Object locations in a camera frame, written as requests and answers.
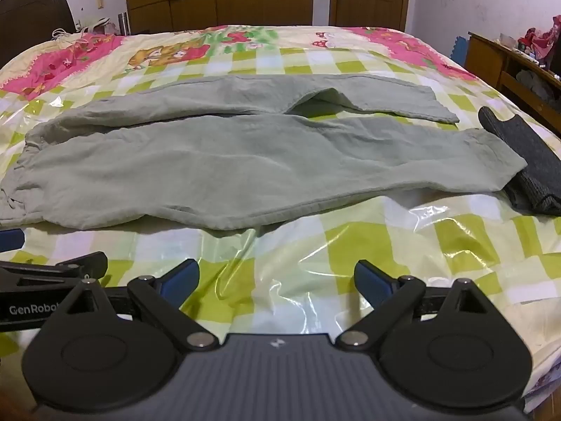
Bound red cloth pile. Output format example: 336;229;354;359
518;15;561;71

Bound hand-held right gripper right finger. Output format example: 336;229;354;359
335;259;501;352

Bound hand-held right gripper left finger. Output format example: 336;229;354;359
55;259;219;352

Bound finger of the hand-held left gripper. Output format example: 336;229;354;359
0;251;108;289
0;228;25;253

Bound white patterned bag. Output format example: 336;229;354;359
81;18;117;35

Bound wooden side cabinet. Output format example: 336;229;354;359
465;32;561;138

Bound dark grey folded cloth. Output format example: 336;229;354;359
478;105;561;216

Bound grey cloth in desk shelf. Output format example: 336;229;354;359
516;69;558;102

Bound grey-green pants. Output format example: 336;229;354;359
0;74;529;232

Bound dark wooden headboard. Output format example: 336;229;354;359
0;0;78;69

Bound blue foam mat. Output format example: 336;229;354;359
451;34;471;69

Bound printed checked bed sheet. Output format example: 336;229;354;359
0;24;561;413

